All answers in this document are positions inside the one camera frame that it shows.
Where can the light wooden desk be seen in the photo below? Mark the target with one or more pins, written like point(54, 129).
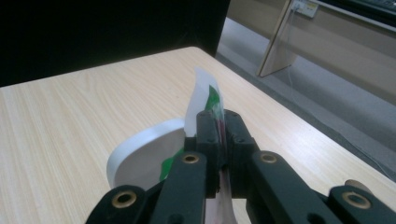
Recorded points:
point(342, 49)

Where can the pink and green plastic bag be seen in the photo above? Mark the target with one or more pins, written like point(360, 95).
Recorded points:
point(200, 93)

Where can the white wall socket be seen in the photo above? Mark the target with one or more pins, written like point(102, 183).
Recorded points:
point(305, 7)

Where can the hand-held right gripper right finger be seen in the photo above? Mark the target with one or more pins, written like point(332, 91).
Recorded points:
point(239, 133)

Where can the black curtain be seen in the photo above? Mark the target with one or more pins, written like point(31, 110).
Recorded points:
point(109, 31)

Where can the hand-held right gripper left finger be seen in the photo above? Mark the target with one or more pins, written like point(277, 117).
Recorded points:
point(207, 133)

